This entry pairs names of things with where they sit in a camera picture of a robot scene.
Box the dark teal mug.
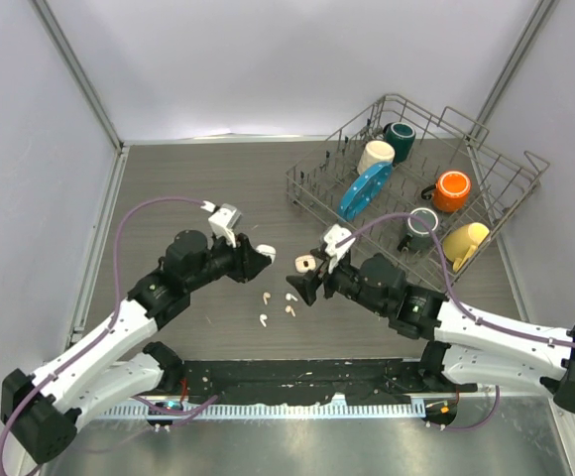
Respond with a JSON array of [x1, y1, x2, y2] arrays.
[[383, 122, 415, 165]]

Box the blue polka dot plate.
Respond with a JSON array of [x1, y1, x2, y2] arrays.
[[337, 162, 393, 221]]

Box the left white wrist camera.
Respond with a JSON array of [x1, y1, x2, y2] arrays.
[[200, 200, 242, 248]]

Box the aluminium frame rail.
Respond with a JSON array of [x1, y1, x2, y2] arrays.
[[32, 360, 135, 401]]

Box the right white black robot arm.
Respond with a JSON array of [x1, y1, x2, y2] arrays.
[[286, 254, 575, 415]]

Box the white earbud charging case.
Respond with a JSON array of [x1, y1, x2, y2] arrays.
[[255, 244, 277, 263]]

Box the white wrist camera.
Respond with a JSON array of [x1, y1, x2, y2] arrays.
[[319, 224, 356, 274], [200, 200, 242, 248]]

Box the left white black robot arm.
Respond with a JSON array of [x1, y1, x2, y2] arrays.
[[0, 230, 276, 465]]

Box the yellow mug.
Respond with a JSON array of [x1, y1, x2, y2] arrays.
[[442, 222, 490, 273]]

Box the grey green mug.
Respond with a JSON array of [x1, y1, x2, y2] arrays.
[[398, 207, 440, 252]]

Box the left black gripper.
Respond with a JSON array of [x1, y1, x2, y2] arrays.
[[186, 228, 271, 293]]

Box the orange mug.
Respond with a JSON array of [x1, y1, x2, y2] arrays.
[[420, 170, 472, 213]]

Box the white slotted cable duct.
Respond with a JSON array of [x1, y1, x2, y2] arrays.
[[98, 395, 425, 421]]

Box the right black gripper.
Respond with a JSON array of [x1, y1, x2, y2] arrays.
[[287, 247, 389, 316]]

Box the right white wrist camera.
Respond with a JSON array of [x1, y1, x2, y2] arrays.
[[319, 224, 356, 274]]

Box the black mounting base plate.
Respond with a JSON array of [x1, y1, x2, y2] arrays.
[[177, 358, 478, 407]]

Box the pink earbud charging case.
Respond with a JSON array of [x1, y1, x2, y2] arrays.
[[294, 254, 316, 274]]

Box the grey wire dish rack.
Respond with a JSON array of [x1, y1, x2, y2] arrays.
[[286, 93, 551, 294]]

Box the cream mug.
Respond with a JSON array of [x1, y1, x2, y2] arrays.
[[357, 140, 396, 175]]

